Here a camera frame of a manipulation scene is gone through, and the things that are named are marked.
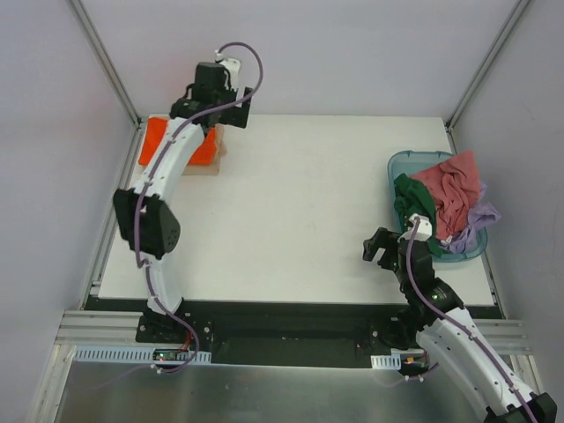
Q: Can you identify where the pink t shirt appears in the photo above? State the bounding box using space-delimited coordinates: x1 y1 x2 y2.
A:
412 151 481 241

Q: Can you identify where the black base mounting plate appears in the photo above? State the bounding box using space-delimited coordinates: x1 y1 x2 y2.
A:
85 299 438 369

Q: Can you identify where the folded beige t shirt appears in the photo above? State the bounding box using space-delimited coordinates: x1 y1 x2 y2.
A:
140 124 228 176

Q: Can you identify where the orange t shirt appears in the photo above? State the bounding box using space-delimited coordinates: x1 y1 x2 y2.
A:
137 117 219 167

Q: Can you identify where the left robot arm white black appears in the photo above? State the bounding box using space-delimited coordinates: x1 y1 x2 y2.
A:
113 58 253 343

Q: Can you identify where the right white cable duct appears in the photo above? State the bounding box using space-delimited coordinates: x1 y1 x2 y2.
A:
370 353 402 371

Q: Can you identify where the lavender t shirt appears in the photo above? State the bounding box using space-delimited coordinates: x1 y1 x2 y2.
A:
440 182 501 254

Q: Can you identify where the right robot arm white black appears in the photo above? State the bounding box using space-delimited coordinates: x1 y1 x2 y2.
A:
362 227 558 422

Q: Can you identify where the front aluminium frame rail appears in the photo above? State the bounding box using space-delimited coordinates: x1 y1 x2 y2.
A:
55 310 533 355

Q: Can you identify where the green t shirt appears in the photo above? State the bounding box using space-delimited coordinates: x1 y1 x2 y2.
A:
394 174 445 257

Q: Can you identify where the left aluminium frame post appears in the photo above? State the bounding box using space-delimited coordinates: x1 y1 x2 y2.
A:
65 0 142 129

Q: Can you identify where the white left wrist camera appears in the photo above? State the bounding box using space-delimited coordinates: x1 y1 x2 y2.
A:
215 50 241 92

